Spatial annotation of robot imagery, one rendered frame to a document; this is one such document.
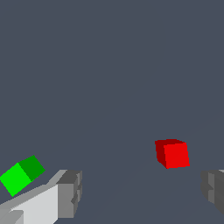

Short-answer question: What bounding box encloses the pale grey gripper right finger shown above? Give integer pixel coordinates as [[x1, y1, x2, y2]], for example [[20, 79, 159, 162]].
[[199, 169, 224, 216]]

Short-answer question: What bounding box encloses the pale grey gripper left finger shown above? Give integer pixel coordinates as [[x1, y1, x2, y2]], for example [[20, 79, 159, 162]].
[[0, 169, 83, 224]]

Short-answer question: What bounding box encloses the green cube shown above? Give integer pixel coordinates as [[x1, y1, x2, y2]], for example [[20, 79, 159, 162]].
[[0, 155, 46, 198]]

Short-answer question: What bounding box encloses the red cube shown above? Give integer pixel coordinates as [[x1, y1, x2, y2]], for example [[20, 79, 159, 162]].
[[154, 138, 191, 170]]

